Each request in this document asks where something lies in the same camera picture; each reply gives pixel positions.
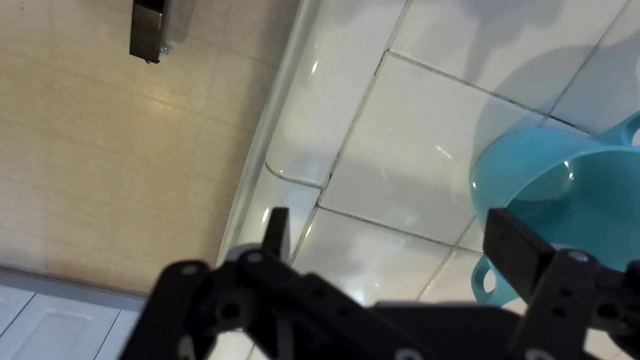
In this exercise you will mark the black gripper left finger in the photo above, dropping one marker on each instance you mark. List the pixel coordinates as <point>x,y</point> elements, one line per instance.
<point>280,313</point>

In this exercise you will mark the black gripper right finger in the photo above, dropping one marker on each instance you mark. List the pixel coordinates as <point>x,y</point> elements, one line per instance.
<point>573,300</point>

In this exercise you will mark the white counter base cabinet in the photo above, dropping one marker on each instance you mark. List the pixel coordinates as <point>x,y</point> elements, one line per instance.
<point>52,326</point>

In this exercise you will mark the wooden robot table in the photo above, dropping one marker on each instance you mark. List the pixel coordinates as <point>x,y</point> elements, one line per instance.
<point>146,30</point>

